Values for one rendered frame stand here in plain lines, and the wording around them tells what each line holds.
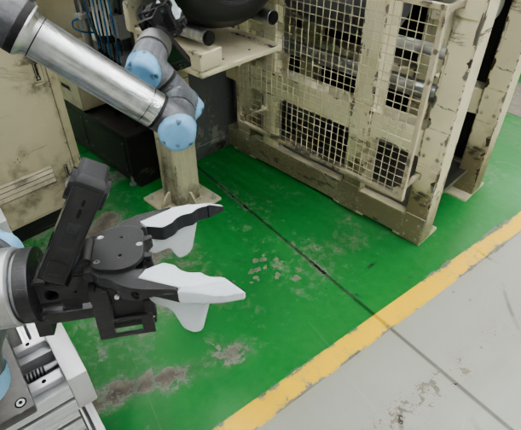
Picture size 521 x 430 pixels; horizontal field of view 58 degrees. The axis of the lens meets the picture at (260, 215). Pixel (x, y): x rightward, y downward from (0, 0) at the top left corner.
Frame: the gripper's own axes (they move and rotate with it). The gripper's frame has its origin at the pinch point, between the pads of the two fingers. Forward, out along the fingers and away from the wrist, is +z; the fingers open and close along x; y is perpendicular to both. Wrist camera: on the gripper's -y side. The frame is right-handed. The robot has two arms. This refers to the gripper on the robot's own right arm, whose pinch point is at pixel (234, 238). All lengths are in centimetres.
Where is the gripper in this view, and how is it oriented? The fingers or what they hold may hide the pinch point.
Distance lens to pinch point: 46.1
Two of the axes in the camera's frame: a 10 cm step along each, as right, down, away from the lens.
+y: 0.3, 8.5, 5.2
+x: 2.0, 5.1, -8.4
